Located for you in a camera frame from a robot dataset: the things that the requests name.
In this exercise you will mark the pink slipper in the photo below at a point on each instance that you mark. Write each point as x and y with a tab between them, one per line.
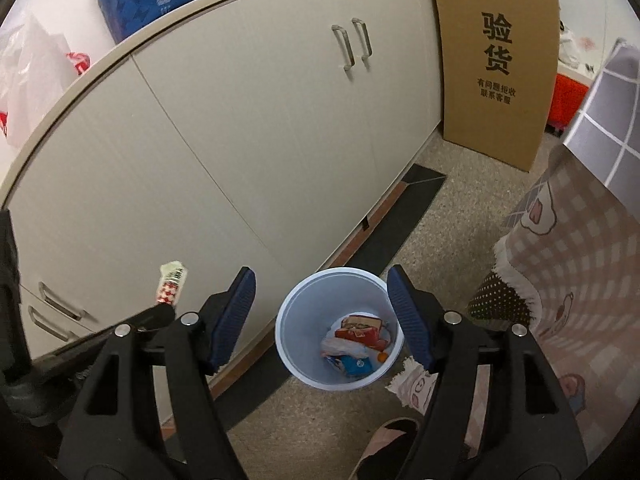
385	447

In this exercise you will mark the white plastic bag red print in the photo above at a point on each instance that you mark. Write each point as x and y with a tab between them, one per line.
35	70

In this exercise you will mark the red storage box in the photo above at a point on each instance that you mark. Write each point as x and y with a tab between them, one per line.
567	102

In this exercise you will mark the small white plastic bag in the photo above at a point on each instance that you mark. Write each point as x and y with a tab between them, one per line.
575	42

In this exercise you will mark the red white checked wrapper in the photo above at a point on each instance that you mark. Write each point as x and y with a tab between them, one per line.
171	285

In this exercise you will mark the red packet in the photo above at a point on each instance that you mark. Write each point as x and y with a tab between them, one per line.
360	331

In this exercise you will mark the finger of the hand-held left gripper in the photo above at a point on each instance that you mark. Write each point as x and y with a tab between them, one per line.
90	345

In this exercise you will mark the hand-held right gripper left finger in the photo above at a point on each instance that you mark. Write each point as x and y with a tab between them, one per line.
232	320

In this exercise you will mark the low white cabinet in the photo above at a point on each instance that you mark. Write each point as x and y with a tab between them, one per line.
225	135

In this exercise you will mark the pink checked cartoon cloth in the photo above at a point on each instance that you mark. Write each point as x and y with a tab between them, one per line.
575	260

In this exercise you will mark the blue snack packet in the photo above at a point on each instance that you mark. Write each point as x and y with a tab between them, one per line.
352	365

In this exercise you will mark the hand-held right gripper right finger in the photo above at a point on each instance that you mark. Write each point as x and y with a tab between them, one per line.
407	320

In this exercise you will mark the tall cardboard box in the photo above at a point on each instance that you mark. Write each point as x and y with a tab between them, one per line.
500	60

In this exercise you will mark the light blue trash bin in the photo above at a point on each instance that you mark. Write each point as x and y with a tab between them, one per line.
300	320

